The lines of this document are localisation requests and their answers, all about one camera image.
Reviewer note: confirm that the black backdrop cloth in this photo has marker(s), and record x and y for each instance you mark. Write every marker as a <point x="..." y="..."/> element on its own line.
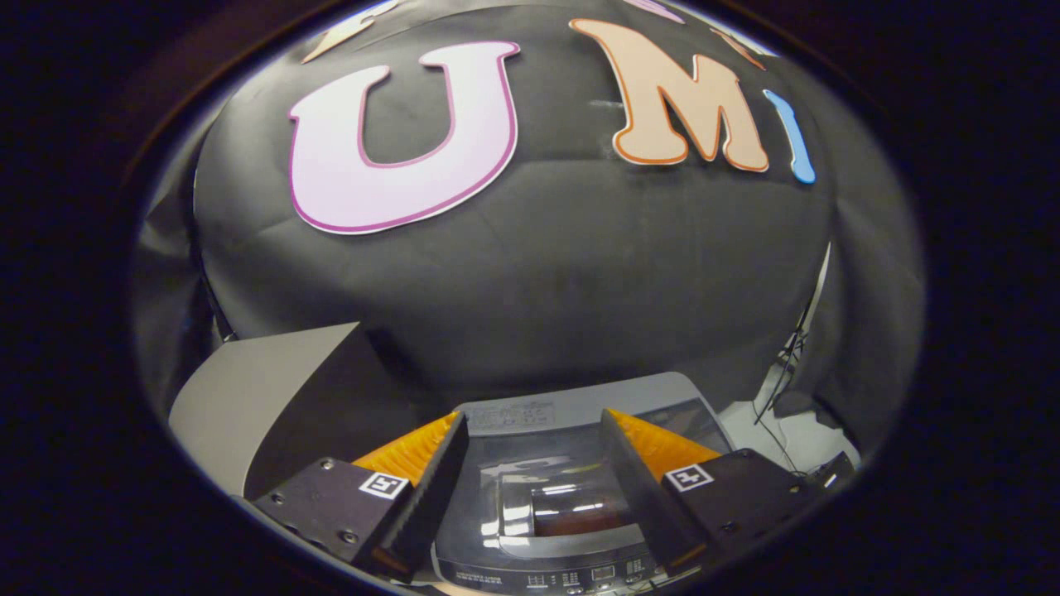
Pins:
<point x="538" y="273"/>

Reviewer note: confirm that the white cabinet with dark sides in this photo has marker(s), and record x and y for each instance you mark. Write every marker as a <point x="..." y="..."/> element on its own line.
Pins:
<point x="240" y="406"/>

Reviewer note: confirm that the black tripod stand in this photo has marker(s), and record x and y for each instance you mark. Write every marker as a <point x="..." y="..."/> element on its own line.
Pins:
<point x="791" y="346"/>

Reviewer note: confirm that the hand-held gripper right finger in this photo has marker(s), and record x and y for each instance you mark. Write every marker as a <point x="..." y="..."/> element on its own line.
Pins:
<point x="642" y="497"/>

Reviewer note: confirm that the grey washing machine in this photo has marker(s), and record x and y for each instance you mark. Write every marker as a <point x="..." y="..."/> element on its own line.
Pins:
<point x="654" y="387"/>

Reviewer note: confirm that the black box with white label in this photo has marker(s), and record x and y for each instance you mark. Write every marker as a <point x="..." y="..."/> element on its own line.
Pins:
<point x="835" y="472"/>

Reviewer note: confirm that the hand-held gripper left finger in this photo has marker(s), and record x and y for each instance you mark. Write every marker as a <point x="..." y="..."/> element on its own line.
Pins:
<point x="431" y="497"/>

